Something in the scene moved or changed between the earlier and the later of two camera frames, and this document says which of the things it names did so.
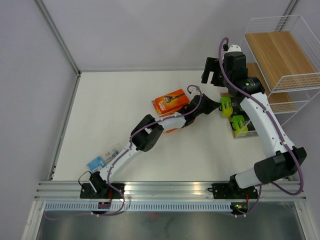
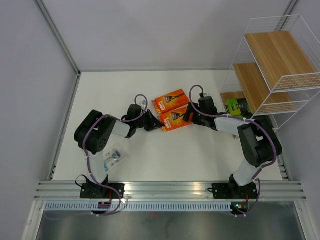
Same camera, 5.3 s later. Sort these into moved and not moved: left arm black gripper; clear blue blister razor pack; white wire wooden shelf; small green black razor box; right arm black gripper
Moved: right arm black gripper; small green black razor box; left arm black gripper
Not moved: clear blue blister razor pack; white wire wooden shelf
